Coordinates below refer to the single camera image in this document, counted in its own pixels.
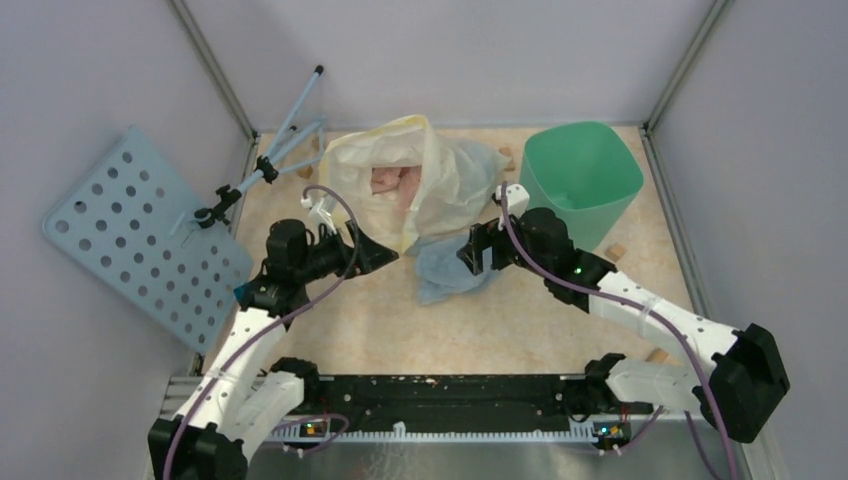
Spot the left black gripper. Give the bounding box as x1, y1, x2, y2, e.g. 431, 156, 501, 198
295, 218, 398, 283

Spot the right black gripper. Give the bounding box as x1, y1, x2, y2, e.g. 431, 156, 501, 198
456, 205, 550, 278

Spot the light blue plastic bag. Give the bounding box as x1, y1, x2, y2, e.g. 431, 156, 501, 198
406, 233, 499, 306

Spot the translucent white yellow trash bag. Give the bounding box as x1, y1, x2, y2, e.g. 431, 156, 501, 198
318, 115, 511, 253

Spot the green plastic trash bin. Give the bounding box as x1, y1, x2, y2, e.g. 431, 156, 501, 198
518, 121, 645, 251

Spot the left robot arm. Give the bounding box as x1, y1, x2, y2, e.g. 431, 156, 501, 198
147, 219, 399, 479

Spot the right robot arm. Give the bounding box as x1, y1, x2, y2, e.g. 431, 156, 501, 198
456, 208, 790, 444

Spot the wooden block near bin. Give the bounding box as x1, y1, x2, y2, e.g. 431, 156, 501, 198
498, 146, 516, 172

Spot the pink bag inside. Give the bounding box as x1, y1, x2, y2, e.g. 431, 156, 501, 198
370, 165, 422, 211

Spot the small wooden block near tripod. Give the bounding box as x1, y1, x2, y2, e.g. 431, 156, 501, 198
296, 165, 314, 179

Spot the light blue tripod stand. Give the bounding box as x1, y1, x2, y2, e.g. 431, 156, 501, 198
193, 64, 326, 229

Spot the wooden cube block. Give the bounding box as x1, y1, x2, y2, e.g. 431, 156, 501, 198
605, 243, 628, 262

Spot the light blue perforated board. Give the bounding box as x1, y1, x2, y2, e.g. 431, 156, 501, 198
43, 126, 253, 355

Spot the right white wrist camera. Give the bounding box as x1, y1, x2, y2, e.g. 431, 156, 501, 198
492, 183, 530, 218

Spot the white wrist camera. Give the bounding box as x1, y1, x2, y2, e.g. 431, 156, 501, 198
492, 183, 530, 218
300, 195, 338, 234

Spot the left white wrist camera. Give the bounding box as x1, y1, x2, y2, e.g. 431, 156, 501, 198
300, 195, 338, 234

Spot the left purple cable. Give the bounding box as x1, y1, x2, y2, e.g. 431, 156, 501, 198
161, 184, 362, 480

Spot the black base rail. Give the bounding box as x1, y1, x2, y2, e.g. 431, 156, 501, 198
294, 374, 655, 434

